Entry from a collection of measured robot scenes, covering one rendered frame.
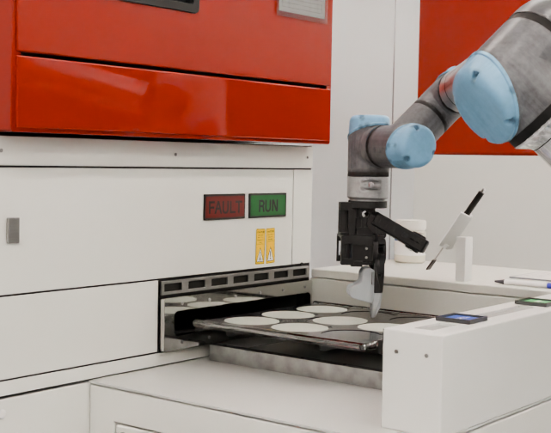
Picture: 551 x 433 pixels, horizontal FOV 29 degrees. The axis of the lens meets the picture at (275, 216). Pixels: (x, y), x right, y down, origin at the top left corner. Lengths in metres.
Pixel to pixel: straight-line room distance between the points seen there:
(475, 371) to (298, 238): 0.76
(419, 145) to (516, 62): 0.40
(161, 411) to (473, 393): 0.49
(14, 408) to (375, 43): 3.72
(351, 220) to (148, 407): 0.50
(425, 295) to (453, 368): 0.62
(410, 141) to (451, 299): 0.39
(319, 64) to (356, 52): 2.87
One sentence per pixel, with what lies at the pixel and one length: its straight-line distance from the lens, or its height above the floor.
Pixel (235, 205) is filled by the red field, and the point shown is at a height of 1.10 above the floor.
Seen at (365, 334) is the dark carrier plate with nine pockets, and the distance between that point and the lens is 1.83.
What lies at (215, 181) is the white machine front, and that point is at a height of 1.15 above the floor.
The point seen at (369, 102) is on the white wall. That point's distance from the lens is 5.14.
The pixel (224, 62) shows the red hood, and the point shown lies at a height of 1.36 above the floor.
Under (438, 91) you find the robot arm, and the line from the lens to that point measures 1.87.
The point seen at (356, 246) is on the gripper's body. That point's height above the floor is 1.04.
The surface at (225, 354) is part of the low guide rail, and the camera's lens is 1.97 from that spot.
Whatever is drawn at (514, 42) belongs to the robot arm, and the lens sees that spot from 1.50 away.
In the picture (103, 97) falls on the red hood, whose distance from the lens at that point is 1.74.
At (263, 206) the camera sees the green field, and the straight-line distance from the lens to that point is 2.12.
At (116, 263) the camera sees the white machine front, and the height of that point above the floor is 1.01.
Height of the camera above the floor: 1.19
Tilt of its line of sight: 3 degrees down
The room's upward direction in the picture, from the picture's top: 1 degrees clockwise
